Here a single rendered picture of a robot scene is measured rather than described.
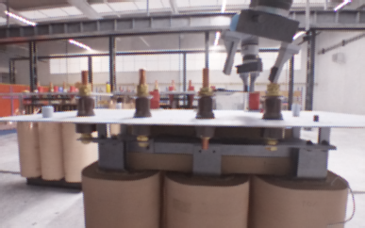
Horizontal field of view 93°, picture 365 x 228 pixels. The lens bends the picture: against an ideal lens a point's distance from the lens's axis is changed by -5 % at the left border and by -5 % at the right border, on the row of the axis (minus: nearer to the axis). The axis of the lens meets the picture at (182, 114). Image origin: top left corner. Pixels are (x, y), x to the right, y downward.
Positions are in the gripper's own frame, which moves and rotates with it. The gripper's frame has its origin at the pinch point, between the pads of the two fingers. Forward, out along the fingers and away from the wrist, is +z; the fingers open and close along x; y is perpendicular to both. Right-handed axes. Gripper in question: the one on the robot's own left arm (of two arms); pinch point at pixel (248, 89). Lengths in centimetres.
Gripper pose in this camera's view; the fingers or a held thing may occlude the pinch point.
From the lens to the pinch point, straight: 103.1
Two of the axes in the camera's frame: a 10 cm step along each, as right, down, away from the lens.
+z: 0.0, 10.0, 0.8
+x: 5.9, 0.6, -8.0
